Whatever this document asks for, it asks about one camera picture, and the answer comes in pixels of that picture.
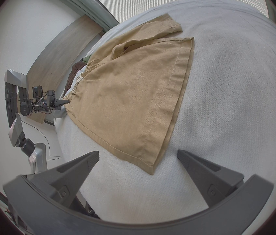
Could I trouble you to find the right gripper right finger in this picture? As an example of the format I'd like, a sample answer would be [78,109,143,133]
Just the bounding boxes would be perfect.
[177,149,244,209]

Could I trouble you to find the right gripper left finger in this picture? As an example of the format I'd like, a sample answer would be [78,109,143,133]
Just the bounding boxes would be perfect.
[33,151,101,209]

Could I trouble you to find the tan shorts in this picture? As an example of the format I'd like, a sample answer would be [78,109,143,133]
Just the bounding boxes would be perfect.
[62,13,194,175]

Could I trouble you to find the brown garment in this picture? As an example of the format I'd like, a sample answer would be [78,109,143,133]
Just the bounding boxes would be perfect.
[64,62,87,95]

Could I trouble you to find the bed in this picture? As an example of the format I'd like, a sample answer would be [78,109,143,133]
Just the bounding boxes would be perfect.
[17,0,276,221]

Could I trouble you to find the black cable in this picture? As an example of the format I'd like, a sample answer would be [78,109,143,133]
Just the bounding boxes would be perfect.
[21,121,62,160]

